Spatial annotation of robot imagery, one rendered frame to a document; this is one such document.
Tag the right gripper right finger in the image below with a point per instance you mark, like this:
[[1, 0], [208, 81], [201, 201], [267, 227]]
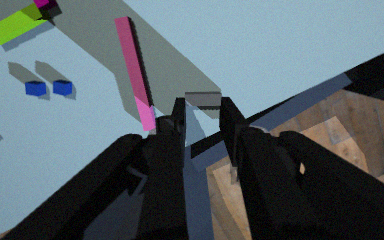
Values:
[[347, 200]]

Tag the lime green rod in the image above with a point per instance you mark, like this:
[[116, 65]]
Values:
[[22, 21]]

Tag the pink rod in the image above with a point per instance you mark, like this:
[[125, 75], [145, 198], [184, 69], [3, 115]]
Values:
[[135, 70]]

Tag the magenta block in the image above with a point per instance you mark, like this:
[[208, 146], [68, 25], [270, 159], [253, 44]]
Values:
[[45, 4]]

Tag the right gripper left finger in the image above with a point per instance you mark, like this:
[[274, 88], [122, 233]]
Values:
[[93, 203]]

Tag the grey rectangular block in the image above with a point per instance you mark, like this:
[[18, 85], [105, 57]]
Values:
[[203, 98]]

